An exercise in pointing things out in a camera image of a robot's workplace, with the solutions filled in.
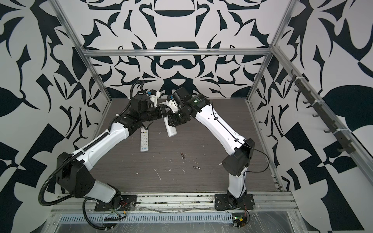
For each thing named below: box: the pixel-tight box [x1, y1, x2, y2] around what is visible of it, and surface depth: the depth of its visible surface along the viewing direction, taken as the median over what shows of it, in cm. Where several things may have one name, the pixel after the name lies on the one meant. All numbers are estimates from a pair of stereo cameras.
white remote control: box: [139, 127, 150, 152], surface depth 96 cm
